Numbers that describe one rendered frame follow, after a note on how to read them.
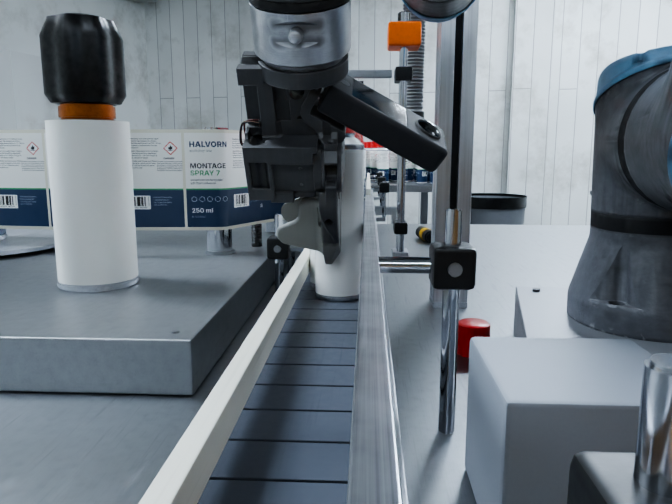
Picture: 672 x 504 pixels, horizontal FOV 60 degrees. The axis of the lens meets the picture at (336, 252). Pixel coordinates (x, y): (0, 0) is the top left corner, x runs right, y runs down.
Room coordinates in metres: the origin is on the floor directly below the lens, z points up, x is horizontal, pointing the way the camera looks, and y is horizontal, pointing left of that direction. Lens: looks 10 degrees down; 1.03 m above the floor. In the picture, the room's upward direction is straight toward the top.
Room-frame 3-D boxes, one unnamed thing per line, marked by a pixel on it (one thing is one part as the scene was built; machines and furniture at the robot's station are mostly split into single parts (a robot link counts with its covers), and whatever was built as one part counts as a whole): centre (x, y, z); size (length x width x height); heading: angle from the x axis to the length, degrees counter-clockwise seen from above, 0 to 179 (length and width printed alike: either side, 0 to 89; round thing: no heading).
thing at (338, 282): (0.62, 0.00, 0.98); 0.05 x 0.05 x 0.20
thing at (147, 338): (0.88, 0.43, 0.86); 0.80 x 0.67 x 0.05; 177
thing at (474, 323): (0.58, -0.14, 0.85); 0.03 x 0.03 x 0.03
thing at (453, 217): (0.41, -0.06, 0.91); 0.07 x 0.03 x 0.17; 87
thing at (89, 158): (0.68, 0.28, 1.03); 0.09 x 0.09 x 0.30
